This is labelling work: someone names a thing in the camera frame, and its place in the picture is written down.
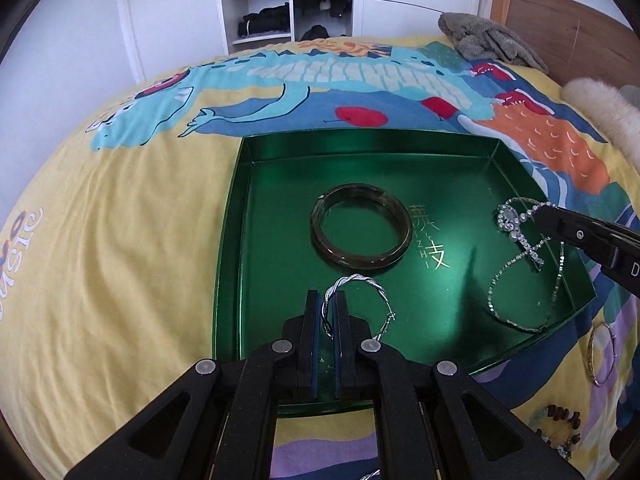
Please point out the thin silver bangle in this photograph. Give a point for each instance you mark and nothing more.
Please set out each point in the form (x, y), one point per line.
(590, 357)

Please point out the black bag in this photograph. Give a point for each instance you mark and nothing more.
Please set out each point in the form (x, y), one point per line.
(314, 32)

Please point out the yellow dinosaur printed bedspread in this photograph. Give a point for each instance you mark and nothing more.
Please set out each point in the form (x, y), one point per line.
(125, 260)

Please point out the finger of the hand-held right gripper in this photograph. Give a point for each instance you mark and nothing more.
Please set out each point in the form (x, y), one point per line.
(575, 230)

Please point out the folded black clothes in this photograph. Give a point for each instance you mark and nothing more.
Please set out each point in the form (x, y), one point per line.
(265, 20)

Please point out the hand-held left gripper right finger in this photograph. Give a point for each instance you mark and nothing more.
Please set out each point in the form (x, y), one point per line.
(341, 360)

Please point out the grey crumpled cloth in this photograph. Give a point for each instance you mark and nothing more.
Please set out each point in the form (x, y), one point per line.
(490, 35)

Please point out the wooden headboard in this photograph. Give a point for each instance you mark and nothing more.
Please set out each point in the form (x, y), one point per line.
(550, 20)

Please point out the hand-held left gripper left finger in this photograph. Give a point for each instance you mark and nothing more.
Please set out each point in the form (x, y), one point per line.
(313, 350)

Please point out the white door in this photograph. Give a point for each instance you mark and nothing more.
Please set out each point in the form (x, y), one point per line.
(170, 20)

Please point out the green metal tray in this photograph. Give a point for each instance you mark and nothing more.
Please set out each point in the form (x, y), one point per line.
(280, 260)

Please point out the white fluffy cushion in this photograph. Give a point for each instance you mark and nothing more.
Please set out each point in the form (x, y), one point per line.
(600, 105)

